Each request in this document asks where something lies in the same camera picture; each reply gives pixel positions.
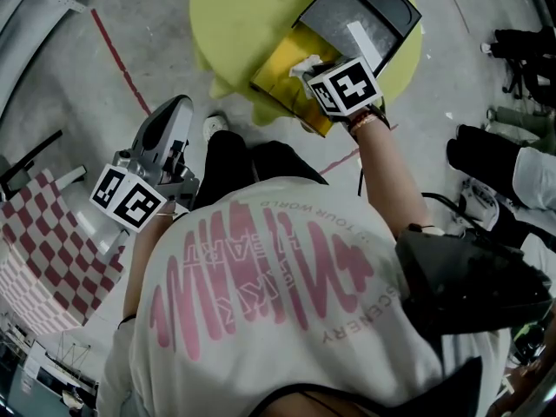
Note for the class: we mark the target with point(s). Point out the person's right forearm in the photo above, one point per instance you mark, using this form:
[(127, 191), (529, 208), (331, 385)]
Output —
[(391, 172)]

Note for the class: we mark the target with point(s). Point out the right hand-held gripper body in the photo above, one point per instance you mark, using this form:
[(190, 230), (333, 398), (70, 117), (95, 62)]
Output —
[(347, 87)]

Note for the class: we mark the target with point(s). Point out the white T-shirt with pink print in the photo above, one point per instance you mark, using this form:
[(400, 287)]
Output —
[(282, 298)]

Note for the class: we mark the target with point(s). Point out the person's white shoe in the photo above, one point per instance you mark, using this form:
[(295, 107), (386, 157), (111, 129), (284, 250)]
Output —
[(216, 126)]

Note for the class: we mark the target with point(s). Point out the person's black trousers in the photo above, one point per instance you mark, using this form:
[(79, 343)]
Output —
[(243, 163)]

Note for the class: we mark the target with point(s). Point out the white printed bag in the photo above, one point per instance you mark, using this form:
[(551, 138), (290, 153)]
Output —
[(480, 202)]

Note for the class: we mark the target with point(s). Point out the red white checkered cloth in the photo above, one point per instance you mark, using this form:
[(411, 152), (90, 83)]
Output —
[(48, 259)]

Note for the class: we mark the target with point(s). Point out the person's left forearm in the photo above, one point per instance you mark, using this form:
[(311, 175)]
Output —
[(139, 259)]

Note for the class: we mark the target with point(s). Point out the white paper card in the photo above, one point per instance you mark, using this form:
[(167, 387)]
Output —
[(365, 44)]

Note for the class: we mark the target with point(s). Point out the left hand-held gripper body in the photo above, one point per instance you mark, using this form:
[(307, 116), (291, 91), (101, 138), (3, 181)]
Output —
[(130, 198)]

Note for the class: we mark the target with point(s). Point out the white tissue paper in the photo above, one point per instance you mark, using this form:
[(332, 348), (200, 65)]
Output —
[(304, 65)]

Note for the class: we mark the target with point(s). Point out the black shoulder bag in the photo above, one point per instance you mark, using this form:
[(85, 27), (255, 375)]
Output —
[(465, 276)]

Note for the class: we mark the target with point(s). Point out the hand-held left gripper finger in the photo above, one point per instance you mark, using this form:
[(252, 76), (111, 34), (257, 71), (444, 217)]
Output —
[(152, 128), (183, 117)]

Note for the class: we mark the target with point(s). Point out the round table with yellow cloth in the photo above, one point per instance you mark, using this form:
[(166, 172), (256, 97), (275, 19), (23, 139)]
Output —
[(243, 28)]

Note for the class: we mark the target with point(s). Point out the grey perforated metal rack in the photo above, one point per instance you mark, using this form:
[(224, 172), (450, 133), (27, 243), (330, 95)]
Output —
[(30, 20)]

